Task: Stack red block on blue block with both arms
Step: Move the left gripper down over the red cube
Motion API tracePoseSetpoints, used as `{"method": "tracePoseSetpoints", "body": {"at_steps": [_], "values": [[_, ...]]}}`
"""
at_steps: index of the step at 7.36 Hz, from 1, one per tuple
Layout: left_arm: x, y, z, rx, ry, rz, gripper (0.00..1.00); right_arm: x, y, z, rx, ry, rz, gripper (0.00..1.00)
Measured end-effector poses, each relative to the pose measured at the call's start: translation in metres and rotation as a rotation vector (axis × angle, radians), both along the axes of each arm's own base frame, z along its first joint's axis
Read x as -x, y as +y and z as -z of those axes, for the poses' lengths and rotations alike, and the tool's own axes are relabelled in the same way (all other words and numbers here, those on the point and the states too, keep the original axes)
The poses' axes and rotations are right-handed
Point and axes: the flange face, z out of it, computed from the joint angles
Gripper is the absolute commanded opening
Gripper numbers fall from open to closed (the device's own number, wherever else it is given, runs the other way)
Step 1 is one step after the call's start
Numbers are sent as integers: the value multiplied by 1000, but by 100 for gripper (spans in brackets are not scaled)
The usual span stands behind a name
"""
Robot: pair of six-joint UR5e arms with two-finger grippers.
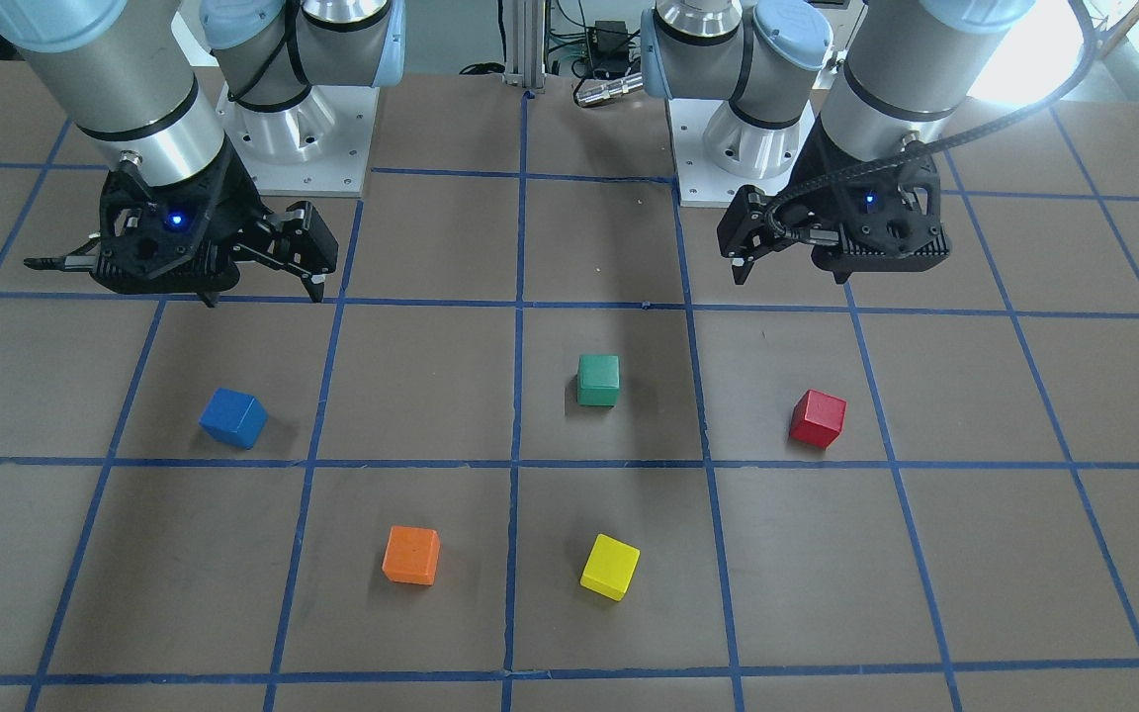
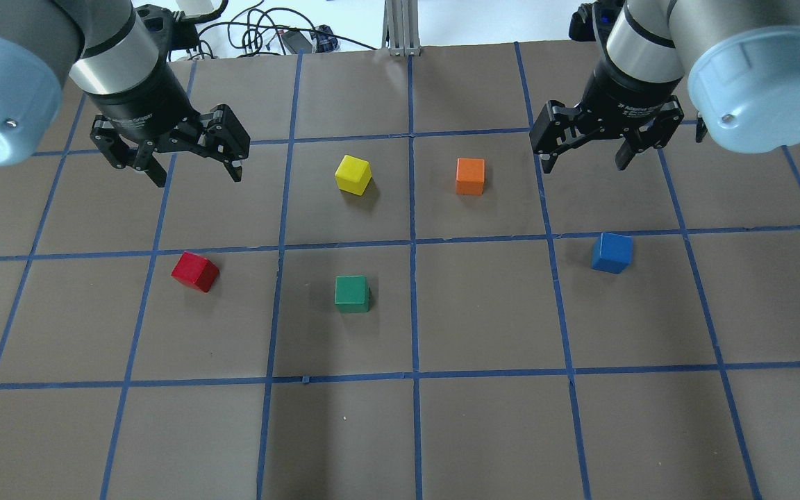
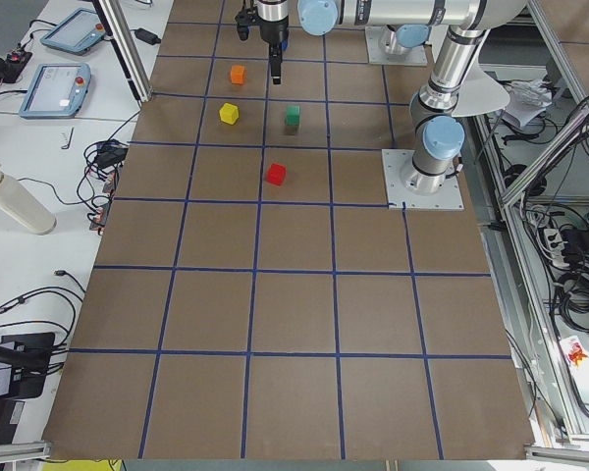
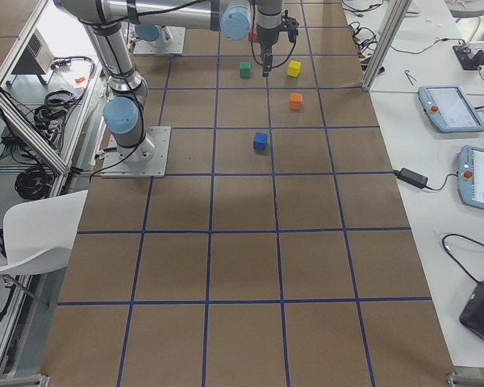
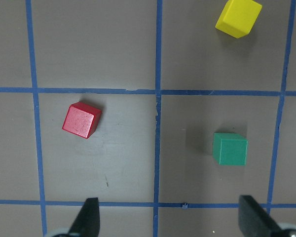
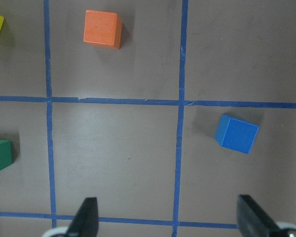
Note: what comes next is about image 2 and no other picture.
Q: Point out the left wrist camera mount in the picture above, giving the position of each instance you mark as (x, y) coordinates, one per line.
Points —
(169, 29)

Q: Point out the green block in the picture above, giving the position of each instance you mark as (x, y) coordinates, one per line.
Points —
(351, 294)

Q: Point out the red block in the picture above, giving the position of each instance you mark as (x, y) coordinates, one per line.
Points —
(195, 271)

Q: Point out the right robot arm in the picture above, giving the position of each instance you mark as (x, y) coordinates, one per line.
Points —
(740, 61)

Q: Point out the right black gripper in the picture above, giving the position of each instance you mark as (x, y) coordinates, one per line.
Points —
(628, 90)

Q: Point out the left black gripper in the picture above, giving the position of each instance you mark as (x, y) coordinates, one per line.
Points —
(137, 99)

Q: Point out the yellow block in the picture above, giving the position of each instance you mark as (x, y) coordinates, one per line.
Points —
(353, 175)

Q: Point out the orange block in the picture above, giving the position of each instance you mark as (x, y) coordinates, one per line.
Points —
(470, 176)

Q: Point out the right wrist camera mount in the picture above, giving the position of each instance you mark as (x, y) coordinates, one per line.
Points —
(593, 22)

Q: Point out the black power adapter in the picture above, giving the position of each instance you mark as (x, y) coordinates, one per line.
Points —
(296, 41)

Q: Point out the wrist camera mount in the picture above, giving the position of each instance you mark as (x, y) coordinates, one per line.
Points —
(169, 29)
(593, 22)

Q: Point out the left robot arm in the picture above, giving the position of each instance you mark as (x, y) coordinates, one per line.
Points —
(116, 54)

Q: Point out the aluminium frame post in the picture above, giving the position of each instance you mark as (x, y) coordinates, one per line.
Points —
(400, 32)

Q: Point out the blue block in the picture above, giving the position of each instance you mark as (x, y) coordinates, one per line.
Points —
(612, 253)

